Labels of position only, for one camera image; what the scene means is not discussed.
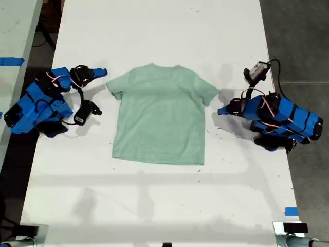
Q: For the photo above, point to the short blue tape piece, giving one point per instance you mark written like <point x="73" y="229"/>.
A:
<point x="291" y="211"/>

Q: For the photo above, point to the black camera stalk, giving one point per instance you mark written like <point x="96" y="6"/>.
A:
<point x="250" y="87"/>
<point x="82" y="96"/>

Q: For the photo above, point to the pale green T-shirt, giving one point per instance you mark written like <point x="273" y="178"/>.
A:
<point x="159" y="115"/>

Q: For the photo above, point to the grey side table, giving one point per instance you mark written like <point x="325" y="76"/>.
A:
<point x="15" y="31"/>

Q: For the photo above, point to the blue and black arm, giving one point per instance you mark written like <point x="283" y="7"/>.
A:
<point x="38" y="108"/>
<point x="288" y="115"/>

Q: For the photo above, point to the long blue tape strip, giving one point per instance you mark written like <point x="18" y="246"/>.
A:
<point x="11" y="61"/>

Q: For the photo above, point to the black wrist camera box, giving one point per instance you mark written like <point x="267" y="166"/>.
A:
<point x="82" y="114"/>
<point x="258" y="70"/>

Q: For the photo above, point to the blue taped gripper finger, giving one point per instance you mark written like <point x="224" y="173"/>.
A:
<point x="99" y="72"/>
<point x="224" y="110"/>

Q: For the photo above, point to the small black box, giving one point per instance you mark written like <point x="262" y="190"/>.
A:
<point x="295" y="228"/>
<point x="28" y="230"/>

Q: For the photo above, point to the grey metal pipe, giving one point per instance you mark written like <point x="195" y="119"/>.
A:
<point x="300" y="242"/>

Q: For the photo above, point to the silver metal bracket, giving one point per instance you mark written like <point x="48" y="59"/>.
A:
<point x="277" y="227"/>
<point x="43" y="234"/>

